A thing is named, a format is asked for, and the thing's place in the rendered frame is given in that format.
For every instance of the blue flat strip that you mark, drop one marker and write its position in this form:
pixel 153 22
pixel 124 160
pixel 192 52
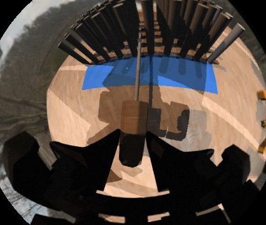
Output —
pixel 158 70

